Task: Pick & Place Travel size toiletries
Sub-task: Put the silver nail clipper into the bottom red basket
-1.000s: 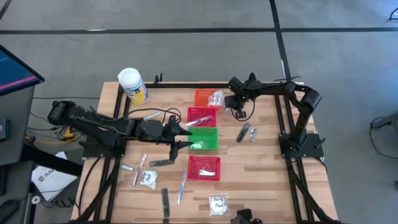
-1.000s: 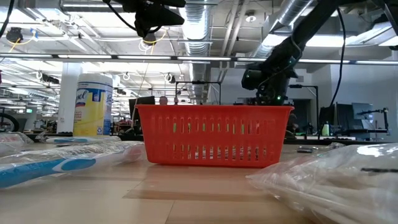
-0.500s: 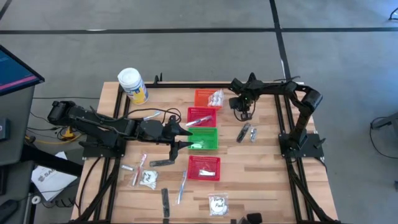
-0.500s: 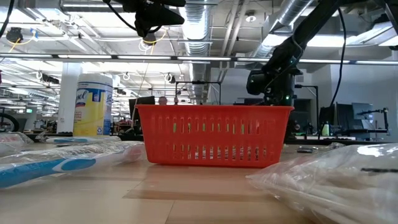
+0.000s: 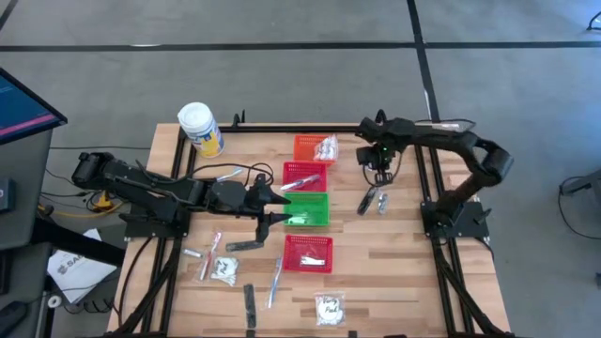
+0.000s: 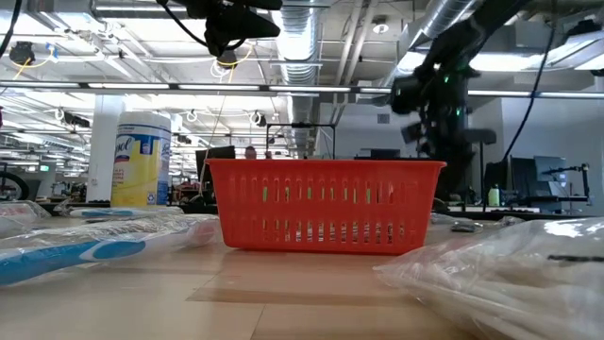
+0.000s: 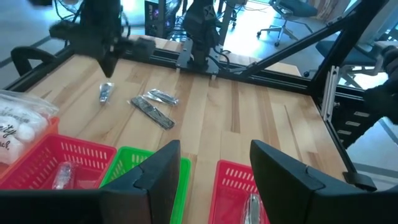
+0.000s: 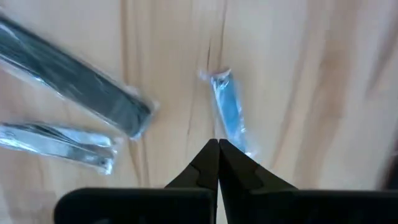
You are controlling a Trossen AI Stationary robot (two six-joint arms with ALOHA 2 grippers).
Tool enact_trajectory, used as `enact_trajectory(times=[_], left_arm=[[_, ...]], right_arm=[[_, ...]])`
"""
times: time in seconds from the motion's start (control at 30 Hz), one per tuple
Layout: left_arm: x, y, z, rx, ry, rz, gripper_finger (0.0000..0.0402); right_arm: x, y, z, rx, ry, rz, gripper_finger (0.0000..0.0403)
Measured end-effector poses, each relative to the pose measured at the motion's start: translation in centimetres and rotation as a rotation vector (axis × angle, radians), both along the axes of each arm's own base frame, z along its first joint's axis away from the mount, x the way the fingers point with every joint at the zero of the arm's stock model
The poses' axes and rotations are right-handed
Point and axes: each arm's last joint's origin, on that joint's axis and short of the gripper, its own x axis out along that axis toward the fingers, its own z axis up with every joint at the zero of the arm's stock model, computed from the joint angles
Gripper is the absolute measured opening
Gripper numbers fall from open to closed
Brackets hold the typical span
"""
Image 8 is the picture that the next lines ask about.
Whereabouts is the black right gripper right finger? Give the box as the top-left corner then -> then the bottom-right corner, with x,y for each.
219,139 -> 398,224

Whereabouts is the small blue clear-wrapped item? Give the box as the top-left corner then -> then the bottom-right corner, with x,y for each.
198,67 -> 257,158

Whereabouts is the small crinkled silver packet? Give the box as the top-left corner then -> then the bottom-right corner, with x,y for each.
0,121 -> 121,175

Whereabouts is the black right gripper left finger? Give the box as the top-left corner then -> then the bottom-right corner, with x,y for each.
54,139 -> 220,224

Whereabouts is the black comb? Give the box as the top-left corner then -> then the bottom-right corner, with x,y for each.
0,14 -> 161,141

